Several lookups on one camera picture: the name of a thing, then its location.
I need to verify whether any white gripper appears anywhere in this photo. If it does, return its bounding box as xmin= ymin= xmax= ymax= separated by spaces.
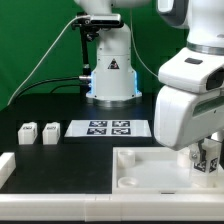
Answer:
xmin=154 ymin=86 xmax=224 ymax=164

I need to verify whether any white square table top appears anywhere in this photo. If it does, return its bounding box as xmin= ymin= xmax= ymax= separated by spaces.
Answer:
xmin=112 ymin=147 xmax=224 ymax=194

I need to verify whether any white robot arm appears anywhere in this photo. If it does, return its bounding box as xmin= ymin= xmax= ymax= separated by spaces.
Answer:
xmin=74 ymin=0 xmax=224 ymax=164

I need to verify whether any white L-shaped obstacle fence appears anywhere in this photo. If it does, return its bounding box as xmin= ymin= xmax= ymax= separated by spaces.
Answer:
xmin=0 ymin=153 xmax=224 ymax=222

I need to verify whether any white plate with AprilTags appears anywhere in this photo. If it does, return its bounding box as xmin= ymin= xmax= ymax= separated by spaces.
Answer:
xmin=65 ymin=120 xmax=151 ymax=137

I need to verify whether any black cable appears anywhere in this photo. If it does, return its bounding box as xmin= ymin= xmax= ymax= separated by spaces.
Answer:
xmin=15 ymin=76 xmax=88 ymax=98

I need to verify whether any camera on black stand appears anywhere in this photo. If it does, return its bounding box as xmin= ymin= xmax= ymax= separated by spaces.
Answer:
xmin=71 ymin=12 xmax=124 ymax=76

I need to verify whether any white cable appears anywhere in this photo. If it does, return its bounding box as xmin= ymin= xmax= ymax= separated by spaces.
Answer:
xmin=7 ymin=8 xmax=161 ymax=106

